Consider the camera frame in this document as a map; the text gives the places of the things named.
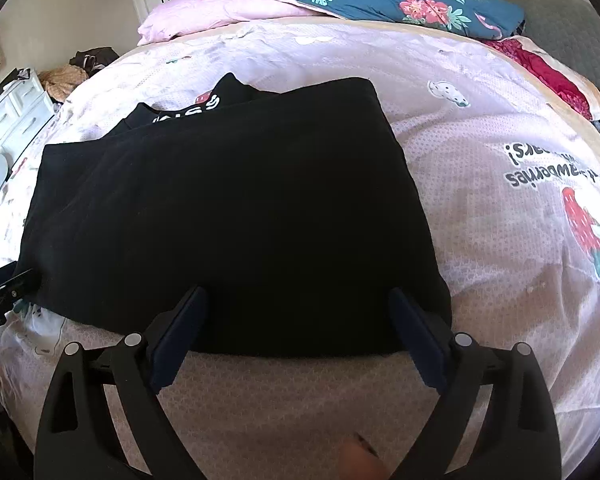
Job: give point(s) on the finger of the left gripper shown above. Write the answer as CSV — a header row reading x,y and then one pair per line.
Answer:
x,y
12,278

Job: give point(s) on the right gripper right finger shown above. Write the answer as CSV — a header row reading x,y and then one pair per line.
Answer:
x,y
494,418

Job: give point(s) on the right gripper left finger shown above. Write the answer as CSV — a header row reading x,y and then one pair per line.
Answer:
x,y
77,438

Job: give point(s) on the black IKISS sweater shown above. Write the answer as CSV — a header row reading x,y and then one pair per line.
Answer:
x,y
292,214

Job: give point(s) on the tan clothes pile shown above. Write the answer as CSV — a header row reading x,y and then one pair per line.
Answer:
x,y
60,82

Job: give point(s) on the right hand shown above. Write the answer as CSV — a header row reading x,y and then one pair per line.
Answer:
x,y
357,460

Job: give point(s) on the white drawer cabinet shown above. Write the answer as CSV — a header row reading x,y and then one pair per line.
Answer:
x,y
25,109

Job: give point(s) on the black bag on floor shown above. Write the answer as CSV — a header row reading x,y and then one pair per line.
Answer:
x,y
94,60

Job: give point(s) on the pink strawberry print blanket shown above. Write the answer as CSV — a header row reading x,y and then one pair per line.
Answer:
x,y
509,178

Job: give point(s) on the pink quilt underside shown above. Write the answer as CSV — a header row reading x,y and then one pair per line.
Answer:
x,y
176,18

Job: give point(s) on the red patterned pillow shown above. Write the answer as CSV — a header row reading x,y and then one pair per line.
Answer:
x,y
574,89

